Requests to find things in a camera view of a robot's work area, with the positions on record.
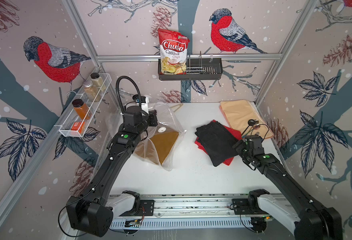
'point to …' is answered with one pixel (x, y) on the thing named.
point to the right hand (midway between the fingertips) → (236, 145)
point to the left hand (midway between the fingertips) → (158, 108)
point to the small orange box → (76, 125)
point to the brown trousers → (156, 149)
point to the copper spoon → (257, 126)
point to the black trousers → (217, 141)
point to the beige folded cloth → (239, 112)
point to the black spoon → (251, 122)
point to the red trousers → (197, 143)
